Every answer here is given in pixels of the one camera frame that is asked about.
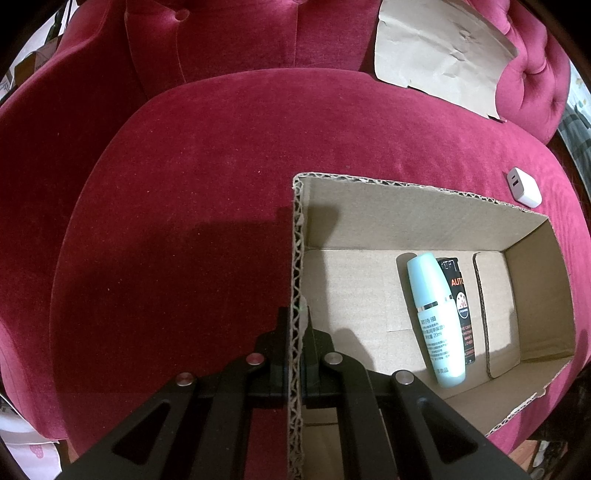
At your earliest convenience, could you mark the brown paper sheet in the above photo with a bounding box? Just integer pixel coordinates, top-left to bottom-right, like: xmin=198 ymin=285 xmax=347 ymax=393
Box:
xmin=373 ymin=0 xmax=519 ymax=121

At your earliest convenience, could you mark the large white charger plug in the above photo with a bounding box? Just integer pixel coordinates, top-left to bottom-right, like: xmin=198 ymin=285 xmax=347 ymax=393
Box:
xmin=507 ymin=167 xmax=542 ymax=208

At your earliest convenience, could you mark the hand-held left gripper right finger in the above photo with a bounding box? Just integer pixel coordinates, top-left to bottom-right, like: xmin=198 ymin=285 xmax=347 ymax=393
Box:
xmin=301 ymin=305 xmax=532 ymax=480

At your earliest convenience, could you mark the cardboard box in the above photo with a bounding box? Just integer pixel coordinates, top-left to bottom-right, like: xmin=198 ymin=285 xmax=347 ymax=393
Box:
xmin=286 ymin=172 xmax=577 ymax=480

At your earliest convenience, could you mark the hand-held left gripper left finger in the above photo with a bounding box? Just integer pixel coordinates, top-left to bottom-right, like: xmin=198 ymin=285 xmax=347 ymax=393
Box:
xmin=55 ymin=307 xmax=289 ymax=480

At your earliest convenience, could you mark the pale blue bottle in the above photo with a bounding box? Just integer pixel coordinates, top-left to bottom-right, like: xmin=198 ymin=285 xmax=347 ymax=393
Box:
xmin=406 ymin=253 xmax=468 ymax=388

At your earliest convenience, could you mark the grey plaid blanket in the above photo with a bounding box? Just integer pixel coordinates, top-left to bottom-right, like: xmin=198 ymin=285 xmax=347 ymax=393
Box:
xmin=556 ymin=92 xmax=591 ymax=176

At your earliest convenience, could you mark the red velvet tufted sofa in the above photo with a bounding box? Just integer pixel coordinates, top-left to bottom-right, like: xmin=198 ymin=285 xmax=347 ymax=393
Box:
xmin=0 ymin=0 xmax=583 ymax=467

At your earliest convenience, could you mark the black tube with orange text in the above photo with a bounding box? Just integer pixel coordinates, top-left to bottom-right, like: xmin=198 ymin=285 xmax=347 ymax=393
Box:
xmin=436 ymin=257 xmax=476 ymax=365

